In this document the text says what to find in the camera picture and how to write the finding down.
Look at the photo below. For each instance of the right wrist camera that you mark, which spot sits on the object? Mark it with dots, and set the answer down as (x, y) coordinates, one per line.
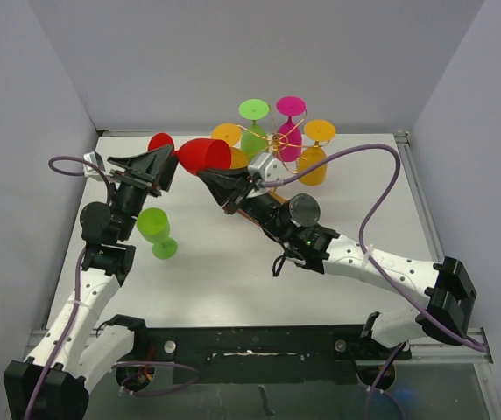
(266, 170)

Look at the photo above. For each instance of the gold wire glass rack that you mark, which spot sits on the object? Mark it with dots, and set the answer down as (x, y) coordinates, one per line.
(273, 141)

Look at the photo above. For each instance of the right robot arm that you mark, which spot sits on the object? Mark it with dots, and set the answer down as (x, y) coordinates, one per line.
(440, 295)

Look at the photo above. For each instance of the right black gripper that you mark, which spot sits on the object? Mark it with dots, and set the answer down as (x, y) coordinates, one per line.
(229, 186)

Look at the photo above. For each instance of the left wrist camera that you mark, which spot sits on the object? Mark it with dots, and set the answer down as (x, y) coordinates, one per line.
(93, 166)

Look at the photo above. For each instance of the pink wine glass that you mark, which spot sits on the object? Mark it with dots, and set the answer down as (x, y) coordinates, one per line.
(290, 139)

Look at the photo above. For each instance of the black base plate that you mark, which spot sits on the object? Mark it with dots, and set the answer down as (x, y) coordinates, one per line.
(251, 355)

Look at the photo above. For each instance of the orange wine glass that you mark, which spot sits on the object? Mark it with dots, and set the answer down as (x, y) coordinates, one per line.
(231, 134)
(320, 132)

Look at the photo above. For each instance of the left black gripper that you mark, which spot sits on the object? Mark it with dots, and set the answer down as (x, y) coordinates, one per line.
(148, 170)

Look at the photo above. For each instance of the green wine glass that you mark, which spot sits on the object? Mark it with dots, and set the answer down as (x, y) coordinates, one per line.
(254, 138)
(154, 226)

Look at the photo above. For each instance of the wooden rack base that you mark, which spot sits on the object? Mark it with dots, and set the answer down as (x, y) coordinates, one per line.
(262, 208)

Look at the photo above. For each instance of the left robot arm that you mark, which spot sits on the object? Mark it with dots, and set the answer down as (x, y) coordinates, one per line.
(57, 376)

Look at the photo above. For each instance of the red wine glass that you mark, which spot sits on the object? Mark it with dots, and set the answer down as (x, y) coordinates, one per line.
(196, 154)

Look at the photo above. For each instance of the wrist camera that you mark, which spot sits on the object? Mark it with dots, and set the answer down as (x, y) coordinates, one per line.
(93, 166)
(266, 170)

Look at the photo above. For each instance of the aluminium frame rail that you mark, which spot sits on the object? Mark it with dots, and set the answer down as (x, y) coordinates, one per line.
(426, 219)

